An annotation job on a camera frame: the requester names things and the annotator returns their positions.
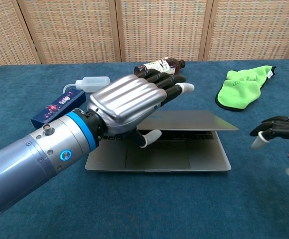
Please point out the dark brown labelled bottle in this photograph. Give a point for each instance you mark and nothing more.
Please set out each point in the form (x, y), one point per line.
(170, 65)

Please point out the dark blue floral box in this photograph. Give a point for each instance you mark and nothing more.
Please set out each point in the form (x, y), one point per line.
(57, 107)

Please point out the silver laptop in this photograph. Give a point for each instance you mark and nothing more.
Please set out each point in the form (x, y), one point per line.
(159, 159)

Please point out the blue carpet table cover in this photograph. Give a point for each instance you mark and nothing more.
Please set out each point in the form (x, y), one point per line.
(134, 206)

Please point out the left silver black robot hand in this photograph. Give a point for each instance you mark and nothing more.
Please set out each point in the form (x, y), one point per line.
(124, 99)

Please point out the woven wooden folding screen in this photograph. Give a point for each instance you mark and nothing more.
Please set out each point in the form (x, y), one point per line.
(159, 27)

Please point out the green microfibre cloth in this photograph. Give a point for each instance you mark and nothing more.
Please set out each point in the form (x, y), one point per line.
(239, 92)

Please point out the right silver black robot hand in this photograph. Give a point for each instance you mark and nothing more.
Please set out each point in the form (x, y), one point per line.
(281, 128)

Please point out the translucent white wash bottle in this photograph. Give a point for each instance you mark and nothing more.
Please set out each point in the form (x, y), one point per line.
(92, 83)

